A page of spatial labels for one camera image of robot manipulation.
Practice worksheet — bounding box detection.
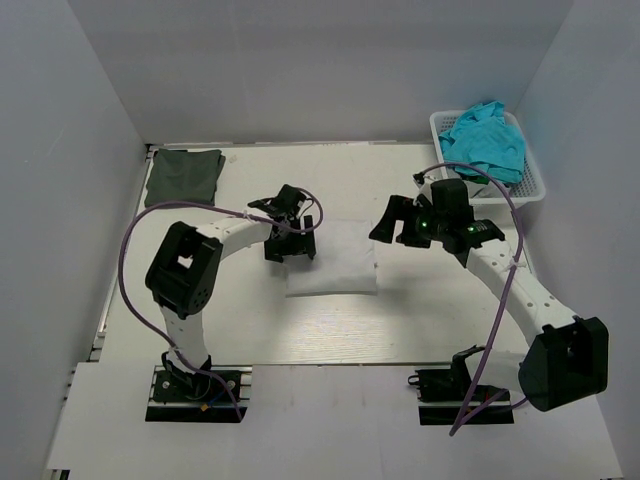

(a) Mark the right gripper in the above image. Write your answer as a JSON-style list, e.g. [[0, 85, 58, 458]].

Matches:
[[370, 195, 448, 249]]

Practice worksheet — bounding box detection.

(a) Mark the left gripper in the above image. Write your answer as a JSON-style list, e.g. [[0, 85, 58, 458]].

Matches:
[[266, 216, 316, 264]]

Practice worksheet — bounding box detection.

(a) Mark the white t-shirt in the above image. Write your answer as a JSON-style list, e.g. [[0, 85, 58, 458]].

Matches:
[[285, 219, 377, 297]]

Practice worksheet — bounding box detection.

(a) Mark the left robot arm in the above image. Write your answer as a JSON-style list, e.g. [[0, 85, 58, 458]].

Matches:
[[145, 184, 318, 399]]

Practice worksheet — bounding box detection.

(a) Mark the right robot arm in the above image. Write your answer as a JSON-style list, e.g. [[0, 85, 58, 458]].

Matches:
[[369, 179, 609, 412]]

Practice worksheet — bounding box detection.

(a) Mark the green garment in basket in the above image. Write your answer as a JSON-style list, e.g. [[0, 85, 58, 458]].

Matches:
[[471, 175, 489, 185]]

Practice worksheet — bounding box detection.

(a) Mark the turquoise t-shirt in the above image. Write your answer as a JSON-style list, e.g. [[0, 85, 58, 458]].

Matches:
[[438, 101, 526, 186]]

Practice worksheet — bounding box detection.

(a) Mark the folded dark green t-shirt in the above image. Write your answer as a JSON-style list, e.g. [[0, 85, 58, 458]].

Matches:
[[144, 149, 226, 207]]

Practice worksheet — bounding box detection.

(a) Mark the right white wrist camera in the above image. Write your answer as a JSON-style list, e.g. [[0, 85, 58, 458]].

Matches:
[[413, 172, 438, 206]]

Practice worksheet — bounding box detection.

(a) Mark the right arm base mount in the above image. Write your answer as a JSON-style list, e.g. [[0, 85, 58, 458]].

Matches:
[[407, 346, 514, 426]]

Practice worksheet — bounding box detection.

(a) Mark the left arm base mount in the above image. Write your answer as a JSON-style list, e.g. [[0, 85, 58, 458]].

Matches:
[[145, 353, 253, 424]]

